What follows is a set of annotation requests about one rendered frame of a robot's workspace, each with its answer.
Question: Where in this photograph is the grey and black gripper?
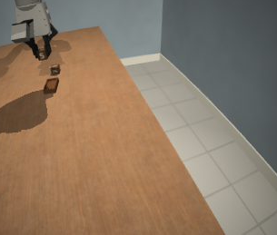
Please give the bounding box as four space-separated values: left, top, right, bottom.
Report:
15 0 58 58

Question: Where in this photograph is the brown wooden tray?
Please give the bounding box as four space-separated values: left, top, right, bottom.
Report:
43 77 59 94

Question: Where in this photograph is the brown calendar cube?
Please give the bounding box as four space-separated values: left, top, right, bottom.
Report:
36 48 49 61
50 64 61 75

